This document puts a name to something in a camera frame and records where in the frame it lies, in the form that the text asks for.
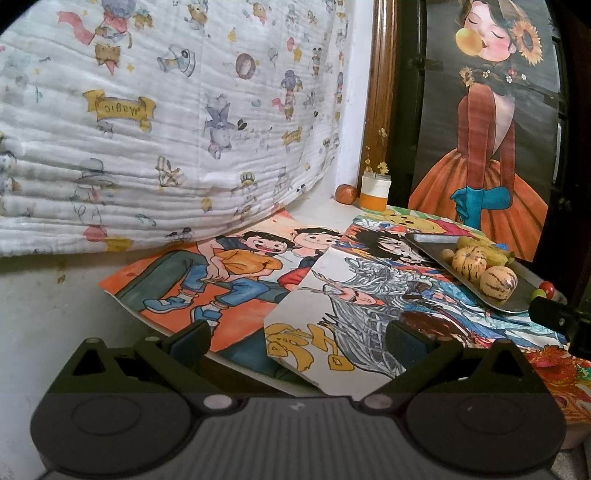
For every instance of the white cartoon printed blanket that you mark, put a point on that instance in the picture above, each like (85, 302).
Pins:
(138, 161)

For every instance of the white-haired figure drawing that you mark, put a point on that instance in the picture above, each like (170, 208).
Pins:
(369, 300)

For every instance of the striped yellow pepino melon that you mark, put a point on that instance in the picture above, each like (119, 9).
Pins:
(468, 263)
(497, 284)

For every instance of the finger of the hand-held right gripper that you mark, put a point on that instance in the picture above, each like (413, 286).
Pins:
(547, 313)

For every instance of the small tan round fruit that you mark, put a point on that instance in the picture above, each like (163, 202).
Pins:
(447, 254)

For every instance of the brown wooden door frame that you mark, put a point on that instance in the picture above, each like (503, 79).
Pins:
(378, 92)

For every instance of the red grape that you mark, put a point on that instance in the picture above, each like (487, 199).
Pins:
(548, 288)

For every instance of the yellow bear drawing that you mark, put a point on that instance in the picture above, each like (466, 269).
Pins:
(406, 219)

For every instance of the yellow flower twig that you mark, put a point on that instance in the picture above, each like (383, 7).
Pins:
(381, 165)

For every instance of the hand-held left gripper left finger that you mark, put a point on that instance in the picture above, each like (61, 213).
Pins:
(191, 340)

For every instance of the white and orange jar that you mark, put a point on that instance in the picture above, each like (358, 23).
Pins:
(375, 194)

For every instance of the small red-brown apple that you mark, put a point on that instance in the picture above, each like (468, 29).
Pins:
(346, 194)

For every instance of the metal tray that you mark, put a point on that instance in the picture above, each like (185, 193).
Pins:
(429, 249)

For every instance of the yellow banana with green tip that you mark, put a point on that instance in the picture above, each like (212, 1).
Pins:
(501, 256)

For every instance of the green grape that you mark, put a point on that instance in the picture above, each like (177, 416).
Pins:
(537, 294)

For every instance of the dark-haired anime drawing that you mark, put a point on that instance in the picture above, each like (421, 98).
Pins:
(383, 244)

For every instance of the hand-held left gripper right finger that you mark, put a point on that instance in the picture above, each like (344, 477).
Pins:
(400, 342)

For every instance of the orange cartoon boys drawing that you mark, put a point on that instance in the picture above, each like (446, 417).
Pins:
(152, 281)

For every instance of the girl in orange dress poster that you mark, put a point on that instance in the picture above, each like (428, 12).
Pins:
(485, 138)

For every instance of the red dragon drawing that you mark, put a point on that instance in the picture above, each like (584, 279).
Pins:
(563, 378)

